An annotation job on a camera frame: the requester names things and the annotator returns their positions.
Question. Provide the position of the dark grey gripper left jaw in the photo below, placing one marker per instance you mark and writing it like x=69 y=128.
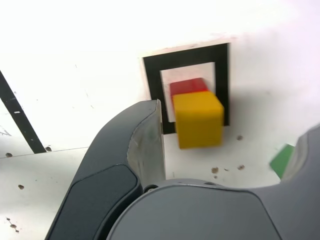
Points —
x=100 y=175

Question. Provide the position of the black tape strip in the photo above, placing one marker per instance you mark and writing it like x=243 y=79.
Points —
x=20 y=117

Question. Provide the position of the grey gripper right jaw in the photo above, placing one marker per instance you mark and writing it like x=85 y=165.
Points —
x=287 y=212

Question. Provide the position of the black tape square outline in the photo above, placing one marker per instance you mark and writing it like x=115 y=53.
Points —
x=152 y=75

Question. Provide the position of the green cube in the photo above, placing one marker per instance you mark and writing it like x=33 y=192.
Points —
x=281 y=162

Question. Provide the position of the yellow cube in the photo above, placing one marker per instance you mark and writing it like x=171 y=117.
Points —
x=197 y=122

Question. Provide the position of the red cube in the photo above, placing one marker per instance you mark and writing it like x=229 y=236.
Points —
x=187 y=86

